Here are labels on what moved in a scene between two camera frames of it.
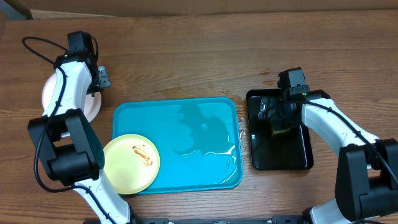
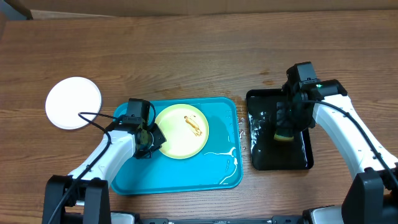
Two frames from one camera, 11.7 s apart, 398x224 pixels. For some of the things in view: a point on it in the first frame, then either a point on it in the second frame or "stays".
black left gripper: (106, 83) → (160, 139)
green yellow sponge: (281, 131) → (278, 137)
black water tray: (291, 150) stays
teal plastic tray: (199, 140) stays
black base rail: (278, 219) stays
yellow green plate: (132, 162) → (186, 129)
